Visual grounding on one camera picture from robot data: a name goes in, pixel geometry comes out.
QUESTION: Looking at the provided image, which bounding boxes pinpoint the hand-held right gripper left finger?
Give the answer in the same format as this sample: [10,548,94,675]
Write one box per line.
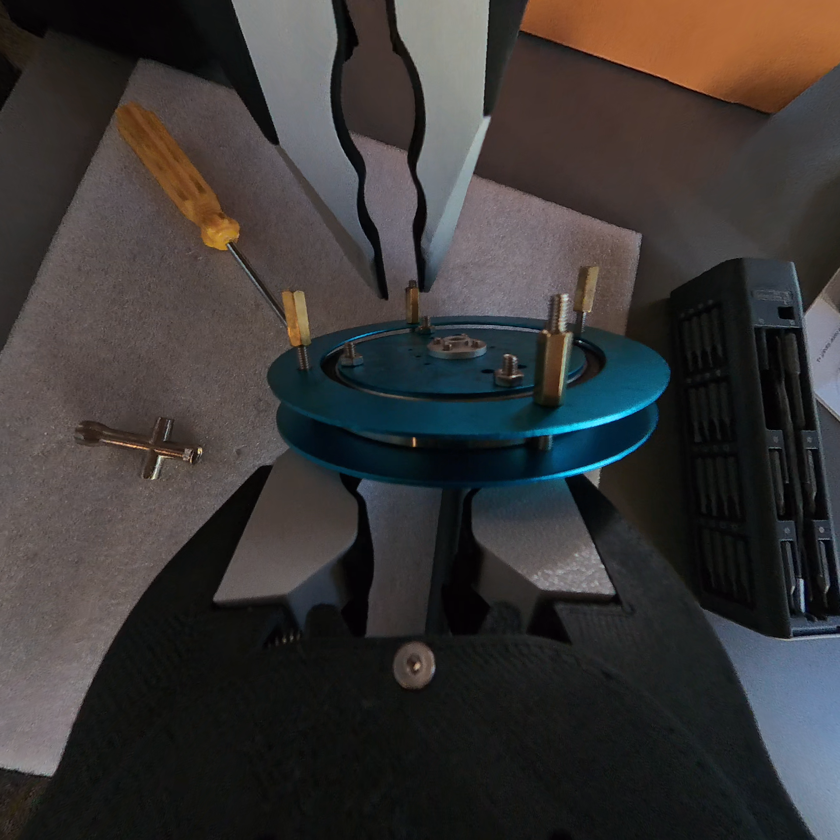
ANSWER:
[213,451,375,636]

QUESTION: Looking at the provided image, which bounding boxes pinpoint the white foam mat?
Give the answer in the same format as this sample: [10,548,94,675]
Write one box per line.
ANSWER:
[0,58,645,778]

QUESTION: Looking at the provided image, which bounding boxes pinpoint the large brass hex standoff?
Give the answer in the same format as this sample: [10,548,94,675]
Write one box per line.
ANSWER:
[533,293,574,409]

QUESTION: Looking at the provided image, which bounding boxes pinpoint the blue double disc turntable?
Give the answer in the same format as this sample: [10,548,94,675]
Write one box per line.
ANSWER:
[266,316,672,488]

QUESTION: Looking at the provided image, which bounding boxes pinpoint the metal cross wrench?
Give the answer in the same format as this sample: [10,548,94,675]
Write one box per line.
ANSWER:
[73,416,203,481]

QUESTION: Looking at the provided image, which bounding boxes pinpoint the orange cardboard box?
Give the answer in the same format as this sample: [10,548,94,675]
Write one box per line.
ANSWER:
[517,0,840,114]

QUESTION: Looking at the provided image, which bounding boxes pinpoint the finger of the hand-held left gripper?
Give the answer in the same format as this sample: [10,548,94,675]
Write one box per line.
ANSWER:
[231,0,389,301]
[391,0,492,293]

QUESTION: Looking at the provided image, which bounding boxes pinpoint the white blue printed paper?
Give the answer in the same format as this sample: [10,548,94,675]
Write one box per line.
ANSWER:
[802,274,840,421]

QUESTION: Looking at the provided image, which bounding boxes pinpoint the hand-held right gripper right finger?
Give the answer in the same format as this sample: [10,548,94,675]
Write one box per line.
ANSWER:
[425,478,619,636]

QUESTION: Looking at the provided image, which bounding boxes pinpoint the black screwdriver bit case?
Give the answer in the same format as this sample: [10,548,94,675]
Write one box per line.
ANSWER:
[669,258,840,639]

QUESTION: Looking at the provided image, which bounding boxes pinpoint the yellow handle screwdriver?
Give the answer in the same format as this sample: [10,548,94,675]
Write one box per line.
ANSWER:
[115,101,290,326]

